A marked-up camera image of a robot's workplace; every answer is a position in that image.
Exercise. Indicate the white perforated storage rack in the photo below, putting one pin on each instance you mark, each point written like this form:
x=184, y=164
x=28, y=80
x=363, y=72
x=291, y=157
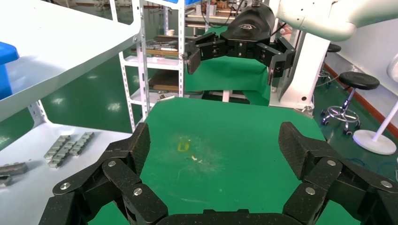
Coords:
x=143, y=62

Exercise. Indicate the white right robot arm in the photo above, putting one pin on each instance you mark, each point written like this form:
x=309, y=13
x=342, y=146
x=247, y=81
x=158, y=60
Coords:
x=326, y=18

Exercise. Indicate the white robot torso column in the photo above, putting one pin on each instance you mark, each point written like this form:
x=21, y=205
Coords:
x=304, y=68

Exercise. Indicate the black round stool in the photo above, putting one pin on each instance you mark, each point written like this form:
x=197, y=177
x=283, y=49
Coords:
x=334, y=48
x=359, y=80

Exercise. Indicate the white cup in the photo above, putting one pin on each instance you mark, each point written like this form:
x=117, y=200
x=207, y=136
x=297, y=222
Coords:
x=170, y=32

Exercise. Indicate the dark grey metal block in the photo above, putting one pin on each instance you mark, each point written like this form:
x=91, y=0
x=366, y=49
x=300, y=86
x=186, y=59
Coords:
x=12, y=169

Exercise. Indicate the ribbed grey metal bar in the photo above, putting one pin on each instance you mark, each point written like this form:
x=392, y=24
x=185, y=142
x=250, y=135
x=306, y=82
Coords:
x=57, y=145
x=81, y=143
x=62, y=156

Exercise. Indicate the green cloth on background table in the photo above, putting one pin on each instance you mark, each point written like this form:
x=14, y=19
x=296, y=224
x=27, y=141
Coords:
x=227, y=74

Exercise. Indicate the wooden workbench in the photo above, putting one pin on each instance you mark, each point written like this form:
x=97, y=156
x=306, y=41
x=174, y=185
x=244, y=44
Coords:
x=199, y=18

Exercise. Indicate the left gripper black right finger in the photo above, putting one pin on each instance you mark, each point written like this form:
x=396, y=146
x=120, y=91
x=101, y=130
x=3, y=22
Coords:
x=320, y=174

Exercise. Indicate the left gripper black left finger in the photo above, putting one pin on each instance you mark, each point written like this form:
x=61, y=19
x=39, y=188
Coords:
x=124, y=174

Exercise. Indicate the small blue plastic bin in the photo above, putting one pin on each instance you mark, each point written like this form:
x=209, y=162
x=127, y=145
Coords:
x=174, y=2

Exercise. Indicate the brown wooden board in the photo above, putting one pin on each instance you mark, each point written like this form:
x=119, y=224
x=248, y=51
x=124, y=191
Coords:
x=164, y=53

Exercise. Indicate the silver table clamp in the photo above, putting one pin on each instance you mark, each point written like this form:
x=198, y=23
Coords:
x=307, y=110
x=164, y=97

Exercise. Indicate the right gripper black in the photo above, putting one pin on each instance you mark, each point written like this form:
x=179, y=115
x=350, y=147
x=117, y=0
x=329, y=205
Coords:
x=248, y=29

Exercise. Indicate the white standing fan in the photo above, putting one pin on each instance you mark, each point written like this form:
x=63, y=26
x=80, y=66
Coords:
x=373, y=141

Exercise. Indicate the large blue plastic bin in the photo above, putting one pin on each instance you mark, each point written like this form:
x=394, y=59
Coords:
x=4, y=77

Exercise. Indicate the white metal shelf rack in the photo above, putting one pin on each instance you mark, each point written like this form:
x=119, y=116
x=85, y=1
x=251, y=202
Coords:
x=62, y=37

